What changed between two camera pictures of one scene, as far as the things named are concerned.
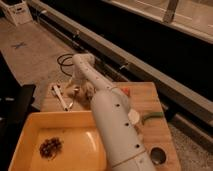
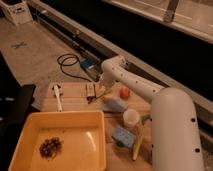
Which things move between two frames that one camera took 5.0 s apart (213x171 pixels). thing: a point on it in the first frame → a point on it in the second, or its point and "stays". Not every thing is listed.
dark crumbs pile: (49, 148) stays
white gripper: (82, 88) → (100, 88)
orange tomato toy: (126, 90) stays
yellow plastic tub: (82, 146) stays
